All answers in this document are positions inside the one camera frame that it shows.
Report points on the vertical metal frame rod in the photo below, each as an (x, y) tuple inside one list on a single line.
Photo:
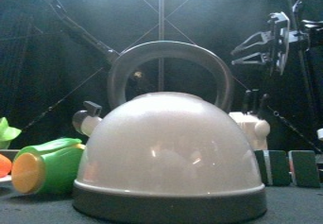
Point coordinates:
[(161, 13)]

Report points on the white toy knife block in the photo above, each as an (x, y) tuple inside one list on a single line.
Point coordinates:
[(254, 130)]

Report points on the dark green block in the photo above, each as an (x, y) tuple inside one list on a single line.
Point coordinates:
[(305, 168), (278, 168)]

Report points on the green cup orange bottom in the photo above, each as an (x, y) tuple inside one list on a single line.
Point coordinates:
[(56, 168)]

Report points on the orange toy food piece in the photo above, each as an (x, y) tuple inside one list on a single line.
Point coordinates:
[(5, 165)]

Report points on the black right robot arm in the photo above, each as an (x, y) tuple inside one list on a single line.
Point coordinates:
[(314, 32)]

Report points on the small white object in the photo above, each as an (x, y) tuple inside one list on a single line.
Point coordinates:
[(321, 134)]

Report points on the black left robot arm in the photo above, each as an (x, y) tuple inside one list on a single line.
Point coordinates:
[(81, 34)]

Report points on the green toy starfruit piece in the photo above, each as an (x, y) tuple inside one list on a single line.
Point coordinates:
[(7, 133)]

